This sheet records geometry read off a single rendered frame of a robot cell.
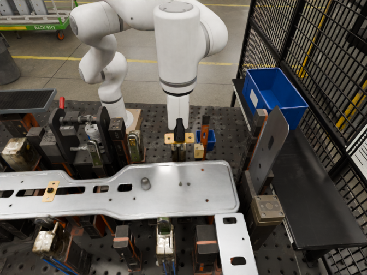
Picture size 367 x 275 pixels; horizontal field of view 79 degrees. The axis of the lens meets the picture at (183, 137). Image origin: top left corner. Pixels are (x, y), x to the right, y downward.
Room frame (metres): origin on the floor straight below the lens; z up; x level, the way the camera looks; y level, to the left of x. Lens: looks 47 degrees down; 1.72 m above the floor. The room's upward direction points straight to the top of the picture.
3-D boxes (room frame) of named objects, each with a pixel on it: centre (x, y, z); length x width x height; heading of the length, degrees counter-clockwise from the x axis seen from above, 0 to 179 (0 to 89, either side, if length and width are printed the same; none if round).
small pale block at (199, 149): (0.57, -0.06, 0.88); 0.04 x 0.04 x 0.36; 3
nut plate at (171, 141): (0.44, 0.01, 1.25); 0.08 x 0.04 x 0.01; 93
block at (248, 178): (0.44, -0.25, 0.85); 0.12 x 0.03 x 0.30; 3
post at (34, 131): (0.62, 0.58, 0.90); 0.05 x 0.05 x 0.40; 3
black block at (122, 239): (0.26, 0.19, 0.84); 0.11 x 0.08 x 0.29; 3
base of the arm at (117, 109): (1.02, 0.40, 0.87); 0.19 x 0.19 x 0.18
